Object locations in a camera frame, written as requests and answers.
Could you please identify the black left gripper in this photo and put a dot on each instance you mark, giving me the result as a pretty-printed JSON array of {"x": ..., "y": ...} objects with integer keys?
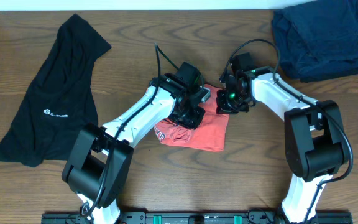
[{"x": 193, "y": 124}]

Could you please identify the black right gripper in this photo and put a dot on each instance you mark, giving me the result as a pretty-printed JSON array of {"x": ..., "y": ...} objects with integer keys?
[{"x": 223, "y": 107}]

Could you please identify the red orange t-shirt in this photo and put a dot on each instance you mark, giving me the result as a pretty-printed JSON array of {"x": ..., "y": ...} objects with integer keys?
[{"x": 208, "y": 136}]

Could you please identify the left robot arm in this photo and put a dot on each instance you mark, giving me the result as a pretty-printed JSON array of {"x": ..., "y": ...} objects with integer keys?
[{"x": 98, "y": 165}]

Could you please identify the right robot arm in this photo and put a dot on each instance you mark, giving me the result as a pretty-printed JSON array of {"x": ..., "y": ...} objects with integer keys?
[{"x": 315, "y": 143}]

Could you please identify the folded navy blue clothes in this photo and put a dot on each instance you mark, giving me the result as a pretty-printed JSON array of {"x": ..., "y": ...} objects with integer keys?
[{"x": 318, "y": 40}]

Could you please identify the black t-shirt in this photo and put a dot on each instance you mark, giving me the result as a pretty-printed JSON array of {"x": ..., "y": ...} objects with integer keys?
[{"x": 58, "y": 102}]

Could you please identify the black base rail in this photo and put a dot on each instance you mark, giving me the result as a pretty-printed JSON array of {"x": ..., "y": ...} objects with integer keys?
[{"x": 197, "y": 217}]

